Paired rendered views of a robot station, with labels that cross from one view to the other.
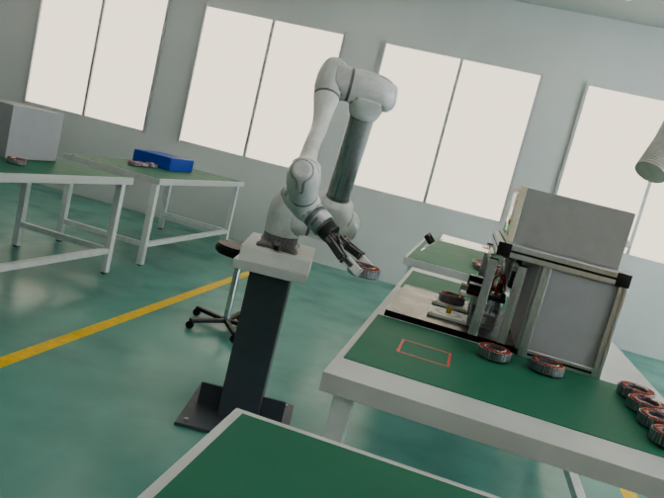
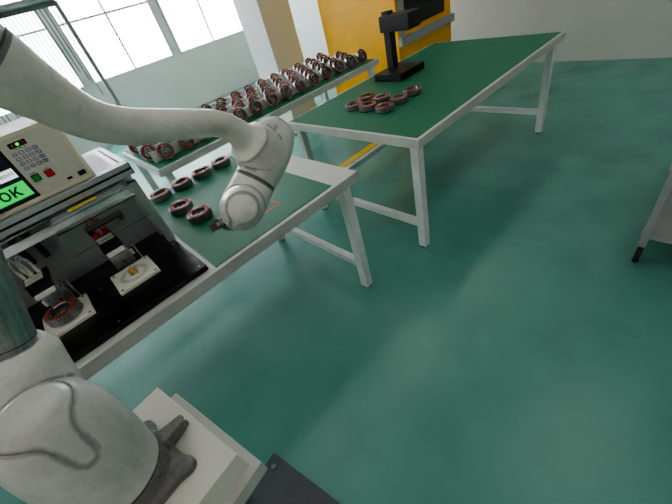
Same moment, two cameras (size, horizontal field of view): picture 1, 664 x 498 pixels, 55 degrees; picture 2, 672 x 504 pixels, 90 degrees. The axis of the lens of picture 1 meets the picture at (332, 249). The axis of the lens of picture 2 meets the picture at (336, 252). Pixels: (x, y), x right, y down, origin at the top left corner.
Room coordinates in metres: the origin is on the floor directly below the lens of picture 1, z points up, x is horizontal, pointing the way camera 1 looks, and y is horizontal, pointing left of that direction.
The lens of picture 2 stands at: (2.63, 0.80, 1.45)
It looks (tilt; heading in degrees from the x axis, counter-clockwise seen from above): 39 degrees down; 225
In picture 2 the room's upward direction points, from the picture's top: 17 degrees counter-clockwise
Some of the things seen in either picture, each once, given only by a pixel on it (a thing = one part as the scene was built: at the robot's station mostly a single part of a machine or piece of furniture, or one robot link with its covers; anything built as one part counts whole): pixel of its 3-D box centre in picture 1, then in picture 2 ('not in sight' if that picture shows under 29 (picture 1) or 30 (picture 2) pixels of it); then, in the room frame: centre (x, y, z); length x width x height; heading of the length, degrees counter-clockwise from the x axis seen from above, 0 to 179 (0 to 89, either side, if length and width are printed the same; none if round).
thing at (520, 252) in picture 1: (550, 254); (25, 200); (2.46, -0.83, 1.09); 0.68 x 0.44 x 0.05; 169
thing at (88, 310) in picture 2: (450, 303); (68, 316); (2.64, -0.54, 0.78); 0.15 x 0.15 x 0.01; 79
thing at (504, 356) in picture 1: (493, 352); (199, 213); (2.01, -0.60, 0.77); 0.11 x 0.11 x 0.04
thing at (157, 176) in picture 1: (158, 207); not in sight; (6.07, 1.73, 0.38); 1.90 x 0.90 x 0.75; 169
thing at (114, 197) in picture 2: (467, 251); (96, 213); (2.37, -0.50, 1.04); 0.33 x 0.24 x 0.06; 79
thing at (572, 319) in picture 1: (570, 322); not in sight; (2.12, -0.85, 0.91); 0.28 x 0.03 x 0.32; 79
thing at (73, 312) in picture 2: (452, 297); (63, 311); (2.64, -0.54, 0.80); 0.11 x 0.11 x 0.04
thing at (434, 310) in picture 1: (448, 314); (135, 274); (2.40, -0.50, 0.78); 0.15 x 0.15 x 0.01; 79
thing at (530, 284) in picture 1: (522, 292); (63, 242); (2.47, -0.77, 0.92); 0.66 x 0.01 x 0.30; 169
